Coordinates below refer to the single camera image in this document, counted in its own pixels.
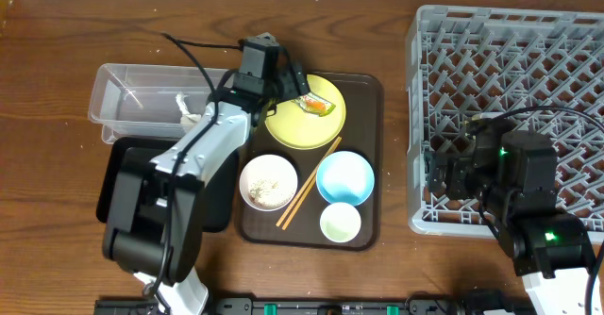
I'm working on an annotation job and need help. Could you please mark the green snack wrapper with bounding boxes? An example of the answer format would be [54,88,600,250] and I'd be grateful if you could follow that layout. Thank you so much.
[294,92,335,117]

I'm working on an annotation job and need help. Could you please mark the white tissue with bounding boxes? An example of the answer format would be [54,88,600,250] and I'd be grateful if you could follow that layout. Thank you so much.
[176,92,202,130]

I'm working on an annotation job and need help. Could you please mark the blue bowl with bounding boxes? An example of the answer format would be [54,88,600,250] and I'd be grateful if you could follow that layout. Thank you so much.
[315,151,376,207]

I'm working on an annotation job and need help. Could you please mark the pile of rice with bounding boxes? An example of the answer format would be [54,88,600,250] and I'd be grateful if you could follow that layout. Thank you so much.
[249,179,287,208]

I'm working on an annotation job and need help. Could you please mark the small white cup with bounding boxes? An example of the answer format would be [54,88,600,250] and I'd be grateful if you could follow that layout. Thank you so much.
[319,203,361,243]

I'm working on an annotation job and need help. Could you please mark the grey dishwasher rack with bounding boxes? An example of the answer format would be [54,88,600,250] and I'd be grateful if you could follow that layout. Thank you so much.
[406,6,603,244]

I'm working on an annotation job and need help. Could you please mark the white pink rice bowl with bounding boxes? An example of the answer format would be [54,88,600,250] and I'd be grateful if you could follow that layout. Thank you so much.
[239,155,298,212]

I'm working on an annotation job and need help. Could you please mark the black tray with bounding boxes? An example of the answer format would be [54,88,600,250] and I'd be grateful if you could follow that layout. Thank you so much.
[96,137,239,233]

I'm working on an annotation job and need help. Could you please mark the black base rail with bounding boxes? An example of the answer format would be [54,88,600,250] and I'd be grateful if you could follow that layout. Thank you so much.
[93,295,529,315]

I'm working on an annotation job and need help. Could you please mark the yellow plate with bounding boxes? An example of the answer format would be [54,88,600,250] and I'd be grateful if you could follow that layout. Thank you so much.
[265,75,346,150]

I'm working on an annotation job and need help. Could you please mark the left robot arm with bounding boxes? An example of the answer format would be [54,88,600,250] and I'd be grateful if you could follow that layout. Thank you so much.
[97,33,310,314]

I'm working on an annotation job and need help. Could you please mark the clear plastic bin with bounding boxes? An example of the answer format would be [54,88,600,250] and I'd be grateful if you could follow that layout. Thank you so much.
[89,63,213,144]

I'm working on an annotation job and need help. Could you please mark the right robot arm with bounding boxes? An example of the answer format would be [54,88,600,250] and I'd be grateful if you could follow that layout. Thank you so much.
[426,126,603,314]

